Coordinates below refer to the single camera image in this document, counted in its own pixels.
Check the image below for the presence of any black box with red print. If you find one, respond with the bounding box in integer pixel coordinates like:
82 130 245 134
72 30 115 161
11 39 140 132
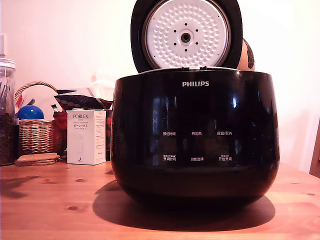
105 109 114 162

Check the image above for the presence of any silver inner pot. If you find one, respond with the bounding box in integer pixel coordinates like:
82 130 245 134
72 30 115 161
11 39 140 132
139 65 241 75

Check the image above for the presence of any dark red dotted fabric pouch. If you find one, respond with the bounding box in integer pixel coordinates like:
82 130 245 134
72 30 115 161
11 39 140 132
53 93 114 111

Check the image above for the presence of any red knit pouch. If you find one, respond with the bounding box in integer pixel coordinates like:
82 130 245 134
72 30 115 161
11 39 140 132
53 111 68 134

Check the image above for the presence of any white Porlex box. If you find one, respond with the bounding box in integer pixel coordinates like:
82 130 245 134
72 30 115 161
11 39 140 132
66 109 107 166

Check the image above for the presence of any black Philips rice cooker body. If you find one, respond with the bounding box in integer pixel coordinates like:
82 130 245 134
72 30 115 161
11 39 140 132
110 69 280 211

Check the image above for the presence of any woven wicker basket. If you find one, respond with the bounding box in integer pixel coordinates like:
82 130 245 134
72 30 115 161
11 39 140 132
14 80 67 157

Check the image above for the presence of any tan round patterned object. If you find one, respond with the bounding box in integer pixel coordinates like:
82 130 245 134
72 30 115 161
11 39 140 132
236 37 256 72

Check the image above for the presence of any blue ball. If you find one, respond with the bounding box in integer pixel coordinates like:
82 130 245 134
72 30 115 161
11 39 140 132
16 104 45 121

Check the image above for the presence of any glass jar of coffee beans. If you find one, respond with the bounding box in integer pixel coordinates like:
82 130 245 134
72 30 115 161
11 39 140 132
0 33 18 167

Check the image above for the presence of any white printed bag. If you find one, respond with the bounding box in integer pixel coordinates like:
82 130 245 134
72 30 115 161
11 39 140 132
19 84 60 119

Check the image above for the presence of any cork coaster stack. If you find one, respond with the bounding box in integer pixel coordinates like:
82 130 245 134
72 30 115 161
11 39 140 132
14 152 62 167

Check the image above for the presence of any black rice cooker lid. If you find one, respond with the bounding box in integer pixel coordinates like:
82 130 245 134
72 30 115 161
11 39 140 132
130 0 244 74

